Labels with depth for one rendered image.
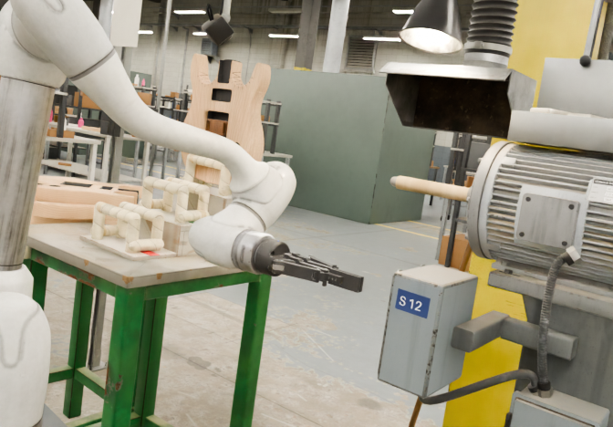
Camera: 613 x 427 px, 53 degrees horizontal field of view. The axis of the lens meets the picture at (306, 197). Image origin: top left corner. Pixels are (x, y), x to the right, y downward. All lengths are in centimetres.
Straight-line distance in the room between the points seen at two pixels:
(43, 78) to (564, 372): 113
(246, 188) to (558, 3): 137
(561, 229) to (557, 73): 39
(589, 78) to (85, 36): 99
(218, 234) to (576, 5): 149
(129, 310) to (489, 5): 111
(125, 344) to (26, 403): 47
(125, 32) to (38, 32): 199
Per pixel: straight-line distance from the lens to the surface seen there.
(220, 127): 199
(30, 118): 132
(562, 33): 231
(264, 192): 138
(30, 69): 130
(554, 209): 120
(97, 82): 119
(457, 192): 140
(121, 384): 168
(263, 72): 190
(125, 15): 317
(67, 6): 117
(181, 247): 181
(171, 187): 186
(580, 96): 142
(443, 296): 106
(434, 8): 135
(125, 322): 161
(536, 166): 127
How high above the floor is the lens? 134
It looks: 6 degrees down
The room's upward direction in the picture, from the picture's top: 8 degrees clockwise
